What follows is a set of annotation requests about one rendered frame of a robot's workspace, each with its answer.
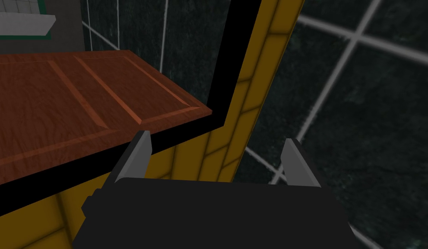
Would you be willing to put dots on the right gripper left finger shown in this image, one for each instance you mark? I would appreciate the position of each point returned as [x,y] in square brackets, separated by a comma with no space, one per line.
[137,159]

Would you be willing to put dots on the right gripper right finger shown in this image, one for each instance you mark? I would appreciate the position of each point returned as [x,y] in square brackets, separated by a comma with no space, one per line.
[296,166]

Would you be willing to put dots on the brown wooden door leaf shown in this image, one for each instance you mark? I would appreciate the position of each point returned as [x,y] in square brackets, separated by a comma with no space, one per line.
[75,103]

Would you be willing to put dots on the grey window sill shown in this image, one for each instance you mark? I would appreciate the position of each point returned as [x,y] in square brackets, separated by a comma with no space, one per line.
[20,24]

